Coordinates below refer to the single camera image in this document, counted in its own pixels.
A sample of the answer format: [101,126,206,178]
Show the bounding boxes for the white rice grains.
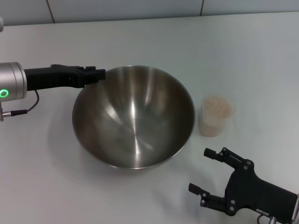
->
[200,95,234,137]

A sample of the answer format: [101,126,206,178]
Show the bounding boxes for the right arm cable with connector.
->
[256,214,277,224]

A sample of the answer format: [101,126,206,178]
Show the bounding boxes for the clear plastic cup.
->
[199,94,235,138]

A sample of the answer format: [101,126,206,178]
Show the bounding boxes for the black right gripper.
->
[188,147,299,221]

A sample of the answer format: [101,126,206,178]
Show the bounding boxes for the stainless steel mixing bowl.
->
[71,65,196,170]

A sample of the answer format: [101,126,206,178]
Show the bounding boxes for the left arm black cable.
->
[3,90,40,116]

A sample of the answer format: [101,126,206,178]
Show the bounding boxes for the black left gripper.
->
[24,64,106,91]

